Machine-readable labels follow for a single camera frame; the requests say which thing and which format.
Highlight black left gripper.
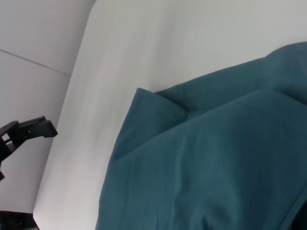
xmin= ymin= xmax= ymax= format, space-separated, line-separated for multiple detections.
xmin=0 ymin=115 xmax=59 ymax=166

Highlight teal t-shirt with cream lettering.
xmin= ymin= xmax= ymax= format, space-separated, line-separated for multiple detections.
xmin=95 ymin=42 xmax=307 ymax=230

